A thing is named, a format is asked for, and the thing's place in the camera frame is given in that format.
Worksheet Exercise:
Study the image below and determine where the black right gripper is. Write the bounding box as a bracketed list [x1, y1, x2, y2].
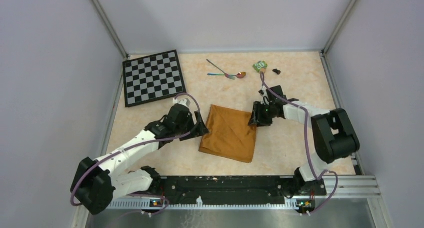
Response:
[248, 101, 276, 127]

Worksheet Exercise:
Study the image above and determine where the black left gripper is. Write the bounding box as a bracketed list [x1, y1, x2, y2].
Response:
[175, 110, 210, 141]

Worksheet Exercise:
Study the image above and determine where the brown cloth napkin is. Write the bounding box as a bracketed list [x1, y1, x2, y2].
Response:
[199, 105, 257, 163]

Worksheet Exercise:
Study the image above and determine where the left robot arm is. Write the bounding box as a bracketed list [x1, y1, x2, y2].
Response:
[70, 103, 209, 215]

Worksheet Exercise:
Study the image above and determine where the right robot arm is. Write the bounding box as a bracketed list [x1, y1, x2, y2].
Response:
[248, 86, 360, 194]

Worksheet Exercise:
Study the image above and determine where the iridescent metal spoon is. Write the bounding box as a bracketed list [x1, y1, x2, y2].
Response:
[207, 71, 247, 79]

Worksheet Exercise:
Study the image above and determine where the iridescent metal fork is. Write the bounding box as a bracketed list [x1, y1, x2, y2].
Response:
[206, 59, 236, 80]

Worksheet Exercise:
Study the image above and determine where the small black object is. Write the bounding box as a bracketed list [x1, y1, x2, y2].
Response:
[272, 68, 281, 75]

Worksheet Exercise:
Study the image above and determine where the green numbered wooden block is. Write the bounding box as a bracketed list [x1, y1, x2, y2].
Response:
[253, 61, 268, 73]

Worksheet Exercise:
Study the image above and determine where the black white checkerboard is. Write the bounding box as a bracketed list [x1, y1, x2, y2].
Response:
[122, 50, 187, 107]

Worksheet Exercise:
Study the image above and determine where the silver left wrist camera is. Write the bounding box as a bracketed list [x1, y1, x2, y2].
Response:
[172, 98, 191, 108]

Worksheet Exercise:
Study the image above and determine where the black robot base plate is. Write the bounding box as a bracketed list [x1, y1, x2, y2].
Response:
[144, 175, 327, 205]

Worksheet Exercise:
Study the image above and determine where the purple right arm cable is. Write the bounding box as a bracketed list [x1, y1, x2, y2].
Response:
[259, 72, 339, 216]

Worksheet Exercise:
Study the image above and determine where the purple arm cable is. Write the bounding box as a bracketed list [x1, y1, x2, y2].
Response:
[259, 72, 339, 216]
[70, 93, 202, 217]

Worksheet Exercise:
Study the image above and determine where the aluminium frame rail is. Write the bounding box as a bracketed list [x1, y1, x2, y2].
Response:
[105, 175, 381, 212]

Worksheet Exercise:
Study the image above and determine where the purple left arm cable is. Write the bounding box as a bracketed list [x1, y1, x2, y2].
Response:
[70, 93, 202, 217]

